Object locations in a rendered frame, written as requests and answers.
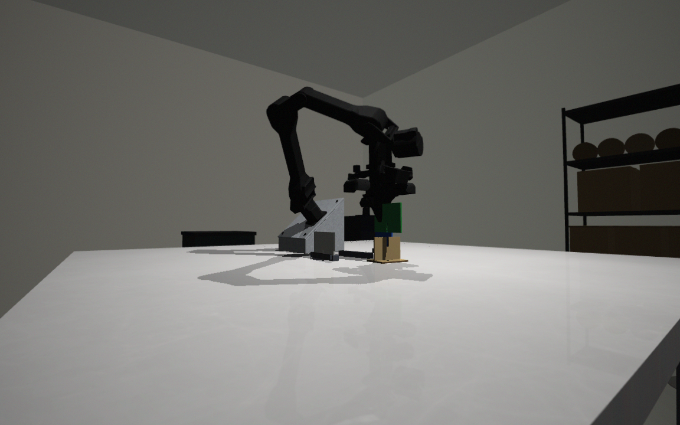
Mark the tan slotted board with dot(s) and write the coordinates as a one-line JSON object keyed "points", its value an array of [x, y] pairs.
{"points": [[384, 254]]}

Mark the green board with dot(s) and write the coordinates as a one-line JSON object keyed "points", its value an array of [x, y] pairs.
{"points": [[391, 214]]}

